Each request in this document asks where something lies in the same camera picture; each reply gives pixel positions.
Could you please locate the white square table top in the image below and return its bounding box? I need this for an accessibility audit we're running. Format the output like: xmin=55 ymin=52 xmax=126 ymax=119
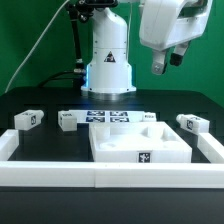
xmin=89 ymin=122 xmax=192 ymax=163

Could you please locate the black cable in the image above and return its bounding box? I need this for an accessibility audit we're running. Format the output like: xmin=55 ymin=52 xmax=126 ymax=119
xmin=38 ymin=69 xmax=84 ymax=88

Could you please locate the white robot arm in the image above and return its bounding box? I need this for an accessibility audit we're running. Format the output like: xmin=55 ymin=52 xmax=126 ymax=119
xmin=76 ymin=0 xmax=213 ymax=100

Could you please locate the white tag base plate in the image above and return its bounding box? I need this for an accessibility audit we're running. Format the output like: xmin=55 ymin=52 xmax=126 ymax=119
xmin=71 ymin=110 xmax=144 ymax=123

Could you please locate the white U-shaped fence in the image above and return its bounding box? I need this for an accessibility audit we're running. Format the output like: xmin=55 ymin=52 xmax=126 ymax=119
xmin=0 ymin=129 xmax=224 ymax=189

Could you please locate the white cable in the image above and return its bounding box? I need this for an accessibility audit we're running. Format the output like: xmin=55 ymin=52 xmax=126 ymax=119
xmin=4 ymin=0 xmax=72 ymax=94

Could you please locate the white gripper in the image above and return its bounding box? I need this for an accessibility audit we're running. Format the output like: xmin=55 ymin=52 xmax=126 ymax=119
xmin=139 ymin=0 xmax=213 ymax=75

